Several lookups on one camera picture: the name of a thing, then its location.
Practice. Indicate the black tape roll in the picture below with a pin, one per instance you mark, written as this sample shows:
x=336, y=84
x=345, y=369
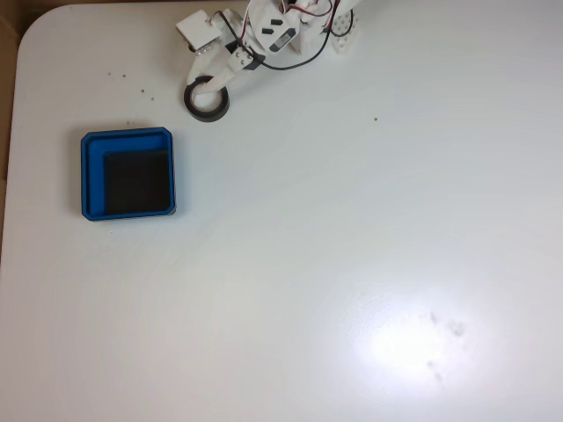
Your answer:
x=211, y=118

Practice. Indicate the blue box with black bottom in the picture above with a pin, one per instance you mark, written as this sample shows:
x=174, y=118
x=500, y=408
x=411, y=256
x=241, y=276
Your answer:
x=92, y=176

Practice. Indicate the white square camera box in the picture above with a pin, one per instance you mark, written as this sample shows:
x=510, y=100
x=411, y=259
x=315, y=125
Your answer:
x=198, y=31

